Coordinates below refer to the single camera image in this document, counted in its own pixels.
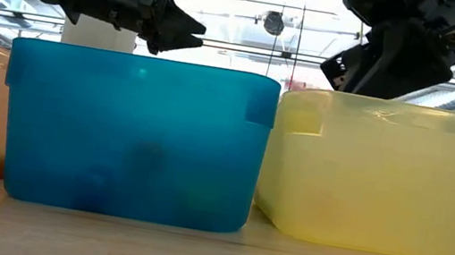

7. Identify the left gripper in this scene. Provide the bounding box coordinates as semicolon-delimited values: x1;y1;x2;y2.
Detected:
59;0;211;62

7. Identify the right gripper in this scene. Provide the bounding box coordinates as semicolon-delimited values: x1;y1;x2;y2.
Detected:
316;0;455;110

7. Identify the blue plastic bin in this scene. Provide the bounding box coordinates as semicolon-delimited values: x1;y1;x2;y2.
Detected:
0;35;284;240

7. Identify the yellow translucent plastic bin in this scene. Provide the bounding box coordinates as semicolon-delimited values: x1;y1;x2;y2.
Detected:
248;81;455;255

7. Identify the grey horizontal ceiling beam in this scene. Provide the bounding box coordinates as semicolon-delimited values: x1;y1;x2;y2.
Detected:
0;6;455;89

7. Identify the white cylindrical lamp shade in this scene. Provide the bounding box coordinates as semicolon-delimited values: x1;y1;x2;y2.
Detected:
60;11;140;55

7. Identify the black ceiling cable reel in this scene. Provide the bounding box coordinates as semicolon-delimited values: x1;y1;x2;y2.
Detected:
261;9;288;38

